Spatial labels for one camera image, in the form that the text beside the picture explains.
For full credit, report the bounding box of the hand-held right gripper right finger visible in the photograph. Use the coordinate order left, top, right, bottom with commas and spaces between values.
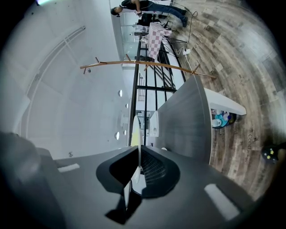
130, 145, 254, 229

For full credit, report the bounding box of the white round plate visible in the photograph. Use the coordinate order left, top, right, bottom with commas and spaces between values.
123, 115, 147, 210

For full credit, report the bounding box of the black tripod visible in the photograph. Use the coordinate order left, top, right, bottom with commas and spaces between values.
162, 20, 188, 44

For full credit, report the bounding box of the wooden coat rack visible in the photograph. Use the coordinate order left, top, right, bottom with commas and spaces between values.
80, 53, 217, 79

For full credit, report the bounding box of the black shoe with yellow dots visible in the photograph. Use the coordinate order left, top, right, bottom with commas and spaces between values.
261, 143, 286, 165

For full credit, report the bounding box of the checkered tablecloth table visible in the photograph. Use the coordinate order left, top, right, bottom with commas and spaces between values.
147, 22, 172, 61

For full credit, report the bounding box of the black metal railing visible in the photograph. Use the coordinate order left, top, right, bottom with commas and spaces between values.
128, 33, 186, 147

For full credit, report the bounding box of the dark grey table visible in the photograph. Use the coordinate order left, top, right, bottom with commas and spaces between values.
149, 75, 246, 166

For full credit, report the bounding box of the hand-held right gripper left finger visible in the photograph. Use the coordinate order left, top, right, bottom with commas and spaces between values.
53, 145, 139, 229

